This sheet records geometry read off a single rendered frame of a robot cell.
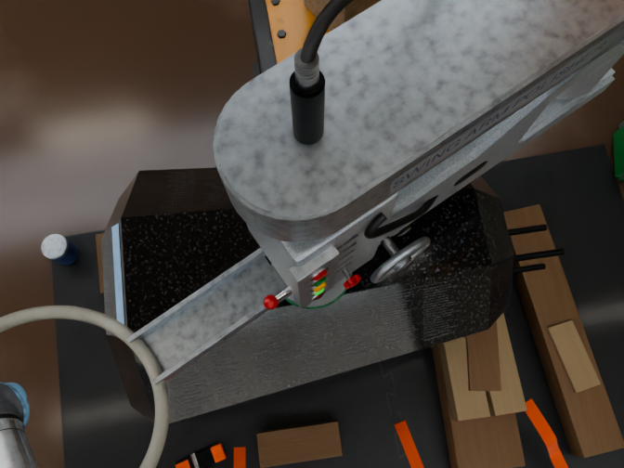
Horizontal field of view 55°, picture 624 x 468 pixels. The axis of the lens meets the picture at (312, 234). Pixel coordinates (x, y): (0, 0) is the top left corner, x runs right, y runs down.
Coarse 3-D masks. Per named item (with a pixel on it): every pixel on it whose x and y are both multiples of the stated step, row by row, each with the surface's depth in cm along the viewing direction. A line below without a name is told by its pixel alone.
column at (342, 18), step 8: (304, 0) 188; (312, 0) 182; (320, 0) 178; (328, 0) 174; (360, 0) 171; (368, 0) 174; (376, 0) 178; (312, 8) 186; (320, 8) 182; (344, 8) 169; (352, 8) 172; (360, 8) 175; (344, 16) 173; (352, 16) 175; (336, 24) 180
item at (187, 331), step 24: (240, 264) 135; (264, 264) 140; (216, 288) 138; (240, 288) 138; (264, 288) 138; (168, 312) 133; (192, 312) 137; (216, 312) 137; (240, 312) 137; (264, 312) 136; (144, 336) 135; (168, 336) 136; (192, 336) 136; (216, 336) 132; (168, 360) 135; (192, 360) 133
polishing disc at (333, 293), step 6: (276, 270) 158; (282, 282) 157; (342, 282) 157; (336, 288) 156; (342, 288) 156; (324, 294) 156; (330, 294) 156; (336, 294) 156; (294, 300) 156; (318, 300) 155; (324, 300) 155; (330, 300) 155; (306, 306) 156; (312, 306) 156
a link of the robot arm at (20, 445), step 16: (0, 384) 106; (16, 384) 108; (0, 400) 103; (16, 400) 105; (0, 416) 100; (16, 416) 103; (0, 432) 98; (16, 432) 100; (0, 448) 96; (16, 448) 97; (0, 464) 94; (16, 464) 94; (32, 464) 97
